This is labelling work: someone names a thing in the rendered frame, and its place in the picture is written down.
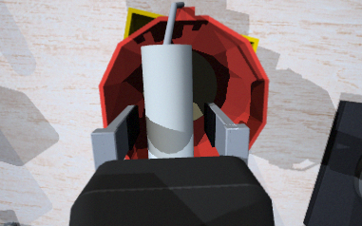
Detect yellow flat block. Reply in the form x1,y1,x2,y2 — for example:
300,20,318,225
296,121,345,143
124,8,259,51

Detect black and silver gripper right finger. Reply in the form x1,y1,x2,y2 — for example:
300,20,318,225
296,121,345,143
204,103,250,166

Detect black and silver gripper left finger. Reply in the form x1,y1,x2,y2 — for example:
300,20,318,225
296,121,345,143
90,105,140,171

